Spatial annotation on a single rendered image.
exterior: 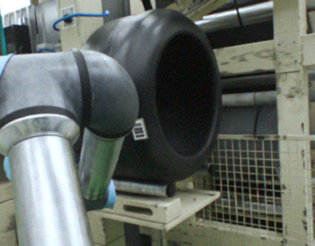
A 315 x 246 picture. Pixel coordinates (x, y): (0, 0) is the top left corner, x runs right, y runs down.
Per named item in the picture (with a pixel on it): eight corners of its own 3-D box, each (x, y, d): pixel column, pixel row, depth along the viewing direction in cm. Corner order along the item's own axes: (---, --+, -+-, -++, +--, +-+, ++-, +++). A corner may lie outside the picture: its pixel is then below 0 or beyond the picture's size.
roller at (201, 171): (132, 162, 153) (138, 157, 156) (135, 171, 155) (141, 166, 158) (209, 167, 130) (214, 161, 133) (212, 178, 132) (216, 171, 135)
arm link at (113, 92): (145, 30, 57) (104, 178, 96) (77, 34, 54) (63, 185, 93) (170, 85, 51) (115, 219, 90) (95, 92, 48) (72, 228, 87)
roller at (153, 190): (85, 178, 132) (92, 171, 135) (90, 188, 134) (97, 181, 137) (166, 188, 109) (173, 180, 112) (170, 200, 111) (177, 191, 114)
